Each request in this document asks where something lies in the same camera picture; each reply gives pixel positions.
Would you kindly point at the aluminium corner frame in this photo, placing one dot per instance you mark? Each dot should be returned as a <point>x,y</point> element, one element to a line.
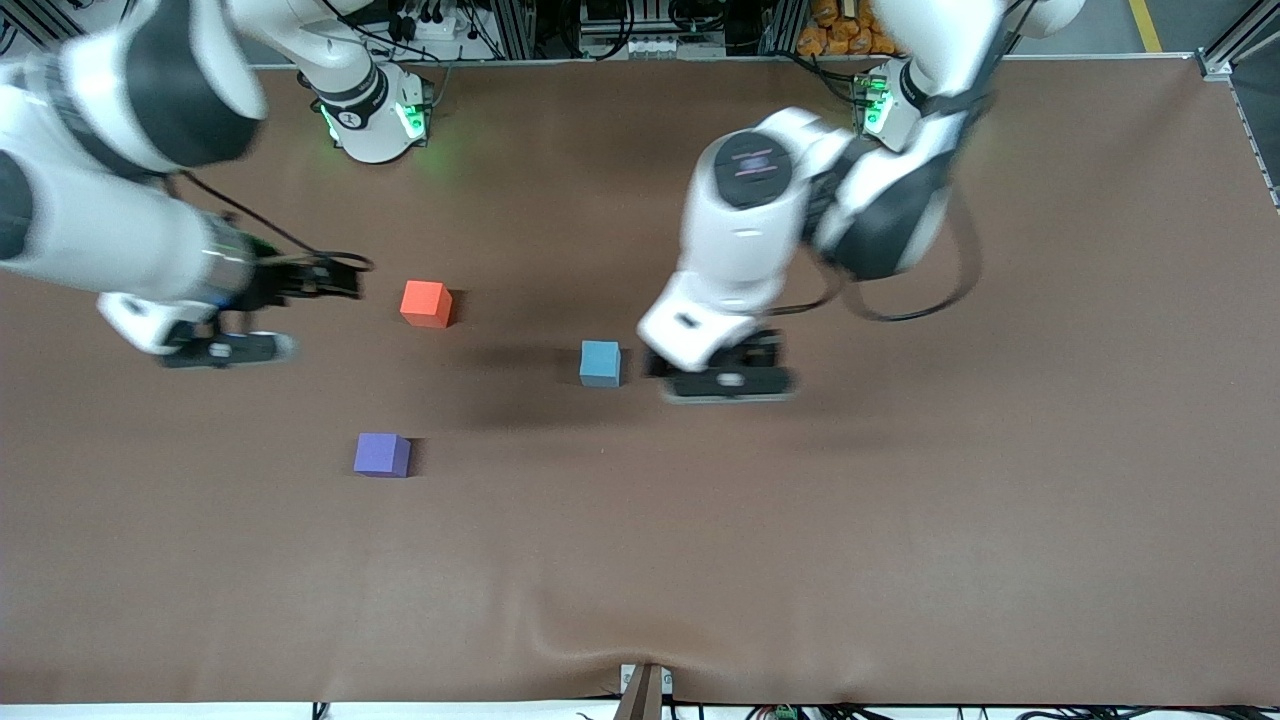
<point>30,20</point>
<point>1235,45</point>

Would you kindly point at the brown table cloth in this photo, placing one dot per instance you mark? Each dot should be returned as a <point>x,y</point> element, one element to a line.
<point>640,550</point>

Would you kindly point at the pile of orange items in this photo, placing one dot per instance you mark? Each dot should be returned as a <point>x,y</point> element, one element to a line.
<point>840,30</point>

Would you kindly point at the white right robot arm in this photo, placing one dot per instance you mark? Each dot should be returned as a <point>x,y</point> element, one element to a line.
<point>110,240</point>

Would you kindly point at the purple foam block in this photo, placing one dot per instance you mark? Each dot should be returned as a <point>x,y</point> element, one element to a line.
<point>380,454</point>

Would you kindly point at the white power strip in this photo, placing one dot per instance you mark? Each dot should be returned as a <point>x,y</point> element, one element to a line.
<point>650,46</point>

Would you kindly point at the light blue foam block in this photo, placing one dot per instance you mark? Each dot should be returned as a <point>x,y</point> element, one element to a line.
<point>600,362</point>

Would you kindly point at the power strip with black plugs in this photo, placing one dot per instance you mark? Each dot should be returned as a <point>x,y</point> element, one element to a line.
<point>425,20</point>

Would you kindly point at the green terminal connector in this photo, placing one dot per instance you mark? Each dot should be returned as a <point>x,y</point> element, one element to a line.
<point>785,713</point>

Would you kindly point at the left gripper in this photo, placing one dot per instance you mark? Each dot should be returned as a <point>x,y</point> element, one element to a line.
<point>752,349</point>

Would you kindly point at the aluminium frame post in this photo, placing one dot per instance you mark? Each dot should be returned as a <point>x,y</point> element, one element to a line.
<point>780,25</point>
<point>508,25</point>

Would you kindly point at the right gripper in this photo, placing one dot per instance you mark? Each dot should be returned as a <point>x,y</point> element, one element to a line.
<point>272,283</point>

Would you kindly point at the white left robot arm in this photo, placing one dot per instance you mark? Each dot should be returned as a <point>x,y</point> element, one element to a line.
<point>740,230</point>

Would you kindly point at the metal table edge bracket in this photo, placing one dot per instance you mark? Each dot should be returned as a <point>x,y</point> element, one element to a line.
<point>643,695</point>

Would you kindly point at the orange foam block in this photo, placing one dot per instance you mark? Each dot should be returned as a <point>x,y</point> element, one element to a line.
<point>424,302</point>

